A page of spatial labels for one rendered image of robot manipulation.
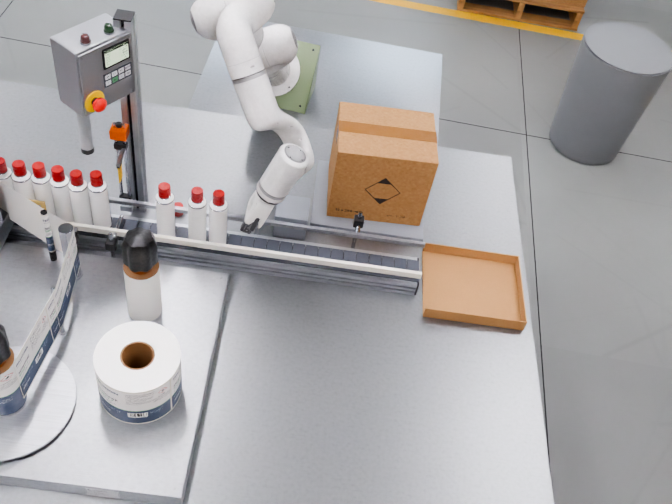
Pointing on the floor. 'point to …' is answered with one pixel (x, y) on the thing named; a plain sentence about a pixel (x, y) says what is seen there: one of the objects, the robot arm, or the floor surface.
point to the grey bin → (608, 90)
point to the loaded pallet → (530, 13)
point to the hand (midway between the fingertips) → (247, 226)
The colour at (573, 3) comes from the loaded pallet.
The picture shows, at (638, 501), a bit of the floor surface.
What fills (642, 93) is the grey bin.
